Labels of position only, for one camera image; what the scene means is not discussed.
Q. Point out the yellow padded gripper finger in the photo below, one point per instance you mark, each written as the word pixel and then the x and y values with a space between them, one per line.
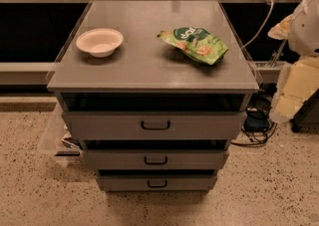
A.
pixel 296 84
pixel 281 30

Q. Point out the grey top drawer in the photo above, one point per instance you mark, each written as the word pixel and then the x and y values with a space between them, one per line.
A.
pixel 153 125

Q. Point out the grey drawer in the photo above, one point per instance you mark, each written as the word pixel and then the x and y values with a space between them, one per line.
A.
pixel 155 159
pixel 153 125
pixel 155 183

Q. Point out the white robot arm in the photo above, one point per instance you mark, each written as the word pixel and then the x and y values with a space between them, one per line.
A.
pixel 303 37

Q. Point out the grey drawer cabinet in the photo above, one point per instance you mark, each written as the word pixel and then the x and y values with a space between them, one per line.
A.
pixel 145 74

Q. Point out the grey middle drawer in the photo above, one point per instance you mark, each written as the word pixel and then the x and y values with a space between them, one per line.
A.
pixel 155 159

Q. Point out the grey bottom drawer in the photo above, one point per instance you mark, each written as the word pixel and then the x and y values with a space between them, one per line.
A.
pixel 155 183

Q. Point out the metal diagonal rod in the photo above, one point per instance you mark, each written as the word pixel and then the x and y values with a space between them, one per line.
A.
pixel 275 56

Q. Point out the green snack bag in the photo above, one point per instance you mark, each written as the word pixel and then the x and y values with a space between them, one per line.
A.
pixel 196 43

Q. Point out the white bowl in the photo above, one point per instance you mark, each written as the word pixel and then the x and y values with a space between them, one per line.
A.
pixel 100 43

